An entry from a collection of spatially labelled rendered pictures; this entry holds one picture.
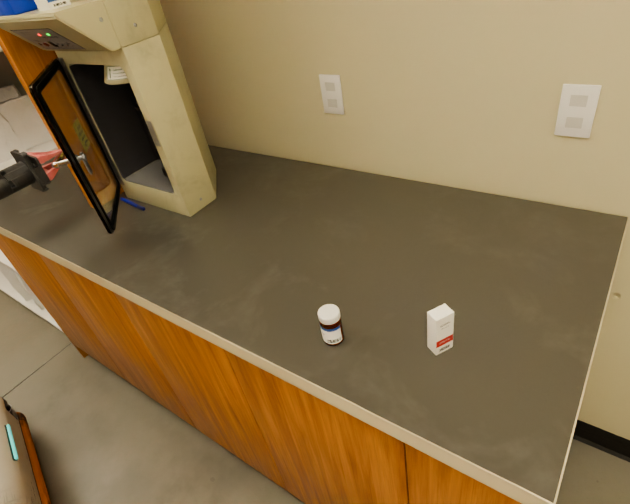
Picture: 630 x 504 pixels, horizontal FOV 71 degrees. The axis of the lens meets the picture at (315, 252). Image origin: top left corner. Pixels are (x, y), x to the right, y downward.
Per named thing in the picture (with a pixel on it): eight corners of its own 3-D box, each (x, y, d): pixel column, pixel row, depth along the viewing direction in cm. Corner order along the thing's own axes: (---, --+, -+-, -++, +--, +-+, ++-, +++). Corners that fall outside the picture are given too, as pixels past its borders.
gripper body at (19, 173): (29, 151, 104) (-2, 165, 99) (51, 188, 110) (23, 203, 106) (16, 147, 107) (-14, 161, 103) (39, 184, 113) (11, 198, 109)
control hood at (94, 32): (52, 48, 118) (32, 6, 112) (122, 48, 100) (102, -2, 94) (11, 61, 111) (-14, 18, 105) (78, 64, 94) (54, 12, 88)
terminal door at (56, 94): (120, 186, 142) (56, 56, 118) (113, 236, 118) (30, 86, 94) (118, 186, 142) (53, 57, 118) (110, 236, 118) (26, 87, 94)
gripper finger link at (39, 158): (64, 143, 109) (28, 160, 104) (78, 169, 114) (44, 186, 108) (50, 140, 113) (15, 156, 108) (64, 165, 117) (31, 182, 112)
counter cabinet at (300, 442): (180, 276, 264) (114, 135, 209) (556, 436, 155) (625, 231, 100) (82, 356, 224) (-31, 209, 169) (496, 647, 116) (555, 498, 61)
